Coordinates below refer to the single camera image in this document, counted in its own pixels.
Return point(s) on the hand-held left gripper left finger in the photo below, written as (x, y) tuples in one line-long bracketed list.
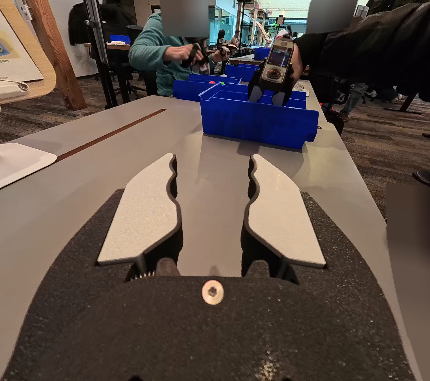
[(141, 219)]

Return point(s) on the white board stand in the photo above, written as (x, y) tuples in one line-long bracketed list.
[(23, 159)]

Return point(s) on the black office chair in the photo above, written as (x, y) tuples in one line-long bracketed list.
[(77, 25)]

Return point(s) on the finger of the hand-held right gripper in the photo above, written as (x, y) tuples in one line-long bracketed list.
[(277, 99), (258, 95)]

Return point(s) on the blue storage bin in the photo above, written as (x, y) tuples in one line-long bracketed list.
[(261, 53), (238, 72), (120, 40), (191, 89), (255, 125)]

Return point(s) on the wooden instruction board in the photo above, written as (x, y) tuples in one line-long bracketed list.
[(43, 68)]

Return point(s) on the wooden post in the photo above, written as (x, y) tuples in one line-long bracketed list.
[(53, 52)]

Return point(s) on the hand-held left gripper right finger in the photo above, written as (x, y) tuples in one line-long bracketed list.
[(282, 219)]

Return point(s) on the black display panel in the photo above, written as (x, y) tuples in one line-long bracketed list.
[(95, 25)]

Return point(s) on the printed instruction sheet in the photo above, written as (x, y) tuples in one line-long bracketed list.
[(16, 55)]

